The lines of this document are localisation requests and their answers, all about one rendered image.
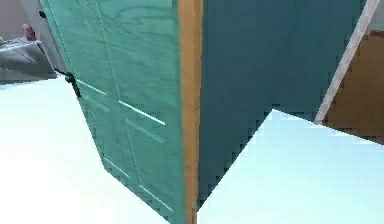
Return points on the green room door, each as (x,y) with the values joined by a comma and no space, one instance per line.
(133,83)

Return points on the small reddish-brown object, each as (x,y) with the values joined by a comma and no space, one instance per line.
(29,32)

